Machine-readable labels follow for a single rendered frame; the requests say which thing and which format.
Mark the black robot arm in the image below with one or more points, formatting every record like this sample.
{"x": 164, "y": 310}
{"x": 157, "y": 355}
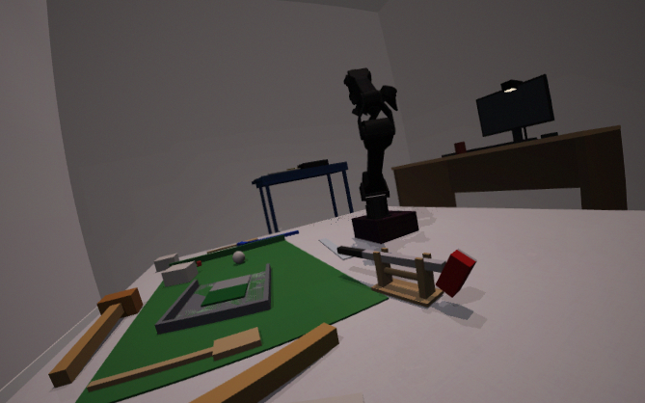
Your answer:
{"x": 377, "y": 135}

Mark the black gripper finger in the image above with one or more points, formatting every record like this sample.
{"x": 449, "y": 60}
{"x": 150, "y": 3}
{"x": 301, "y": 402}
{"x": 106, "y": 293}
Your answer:
{"x": 392, "y": 103}

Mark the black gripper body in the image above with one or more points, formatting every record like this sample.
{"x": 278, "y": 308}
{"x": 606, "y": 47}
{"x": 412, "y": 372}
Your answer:
{"x": 387, "y": 92}

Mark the grey ball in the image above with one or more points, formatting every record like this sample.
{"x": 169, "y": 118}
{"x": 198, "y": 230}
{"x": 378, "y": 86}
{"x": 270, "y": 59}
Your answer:
{"x": 238, "y": 257}

